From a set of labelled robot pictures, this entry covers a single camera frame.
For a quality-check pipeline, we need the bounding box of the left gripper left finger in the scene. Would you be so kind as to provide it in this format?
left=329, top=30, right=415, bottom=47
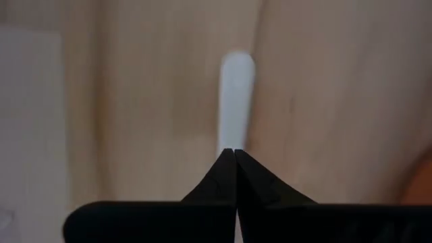
left=62, top=147, right=238, bottom=243

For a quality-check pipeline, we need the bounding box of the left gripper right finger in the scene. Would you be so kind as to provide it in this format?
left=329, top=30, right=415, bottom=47
left=235, top=148, right=432, bottom=243

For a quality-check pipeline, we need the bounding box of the white-handled fork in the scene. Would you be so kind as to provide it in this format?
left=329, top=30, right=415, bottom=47
left=215, top=50, right=257, bottom=159

